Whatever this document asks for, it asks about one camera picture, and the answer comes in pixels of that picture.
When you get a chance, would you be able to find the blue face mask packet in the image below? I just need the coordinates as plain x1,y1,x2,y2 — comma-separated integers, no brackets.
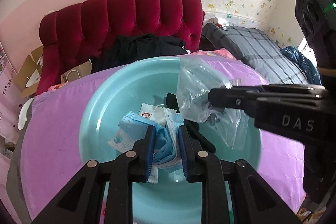
108,107,184,184

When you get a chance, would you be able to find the grey plaid mattress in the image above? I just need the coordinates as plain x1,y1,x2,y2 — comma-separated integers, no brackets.
202,22,308,84

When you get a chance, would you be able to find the white noodle snack packet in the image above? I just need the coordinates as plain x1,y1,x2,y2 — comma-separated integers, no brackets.
139,103,166,127

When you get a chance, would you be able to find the black clothing on sofa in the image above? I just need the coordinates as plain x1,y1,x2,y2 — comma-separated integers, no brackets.
90,33,188,73

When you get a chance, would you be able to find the pink hello kitty curtain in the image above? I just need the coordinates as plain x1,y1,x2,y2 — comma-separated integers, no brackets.
0,48,25,223

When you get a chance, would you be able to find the white plastic colander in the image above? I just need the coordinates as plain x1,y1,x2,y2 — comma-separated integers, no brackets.
18,98,34,131

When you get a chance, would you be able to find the dark blue patterned cloth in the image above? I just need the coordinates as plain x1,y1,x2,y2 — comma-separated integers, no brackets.
280,46,322,85

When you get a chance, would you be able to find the green scouring pad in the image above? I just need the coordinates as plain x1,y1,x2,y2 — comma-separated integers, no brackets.
163,93,216,153

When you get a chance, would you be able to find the cardboard box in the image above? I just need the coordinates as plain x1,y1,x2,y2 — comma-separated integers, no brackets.
14,46,43,98

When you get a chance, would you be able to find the red velvet tufted sofa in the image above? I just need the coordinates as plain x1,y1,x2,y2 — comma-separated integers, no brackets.
36,0,205,95

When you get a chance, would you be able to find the clear zip plastic bag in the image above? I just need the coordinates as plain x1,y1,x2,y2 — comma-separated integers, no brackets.
176,57,249,150

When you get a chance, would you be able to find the brown paper bag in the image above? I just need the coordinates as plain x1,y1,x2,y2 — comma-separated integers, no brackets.
61,60,92,83

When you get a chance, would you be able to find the purple quilted table cover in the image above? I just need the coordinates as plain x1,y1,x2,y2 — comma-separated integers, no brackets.
20,51,306,222

